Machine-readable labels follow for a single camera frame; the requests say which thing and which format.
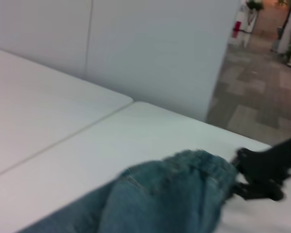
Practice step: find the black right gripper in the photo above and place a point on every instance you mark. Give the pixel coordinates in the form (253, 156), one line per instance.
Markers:
(269, 165)

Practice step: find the blue denim shorts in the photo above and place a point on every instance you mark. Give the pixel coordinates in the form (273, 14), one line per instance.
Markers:
(165, 194)

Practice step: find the red sign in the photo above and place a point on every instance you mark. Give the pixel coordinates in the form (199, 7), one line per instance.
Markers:
(236, 29)

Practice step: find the tall plant in white vase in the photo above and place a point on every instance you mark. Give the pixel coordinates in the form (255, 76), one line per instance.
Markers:
(254, 4)

